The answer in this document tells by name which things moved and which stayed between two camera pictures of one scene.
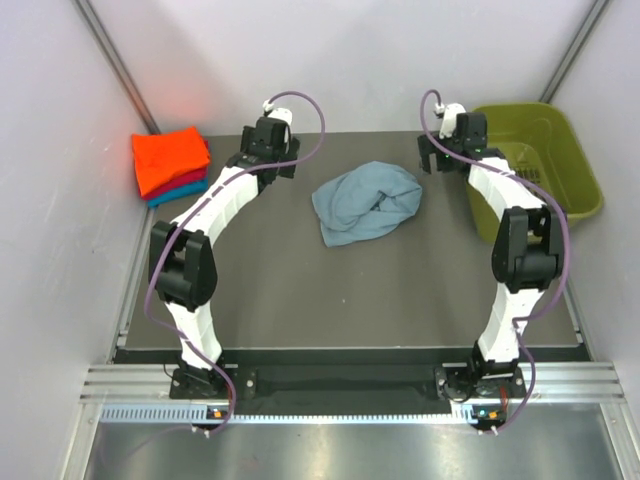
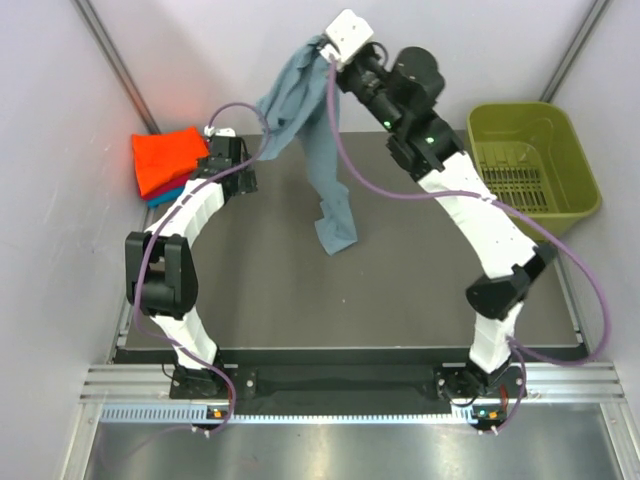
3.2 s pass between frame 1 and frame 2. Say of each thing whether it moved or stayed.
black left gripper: moved
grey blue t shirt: moved
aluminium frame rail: stayed
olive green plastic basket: stayed
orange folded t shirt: stayed
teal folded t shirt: stayed
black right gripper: moved
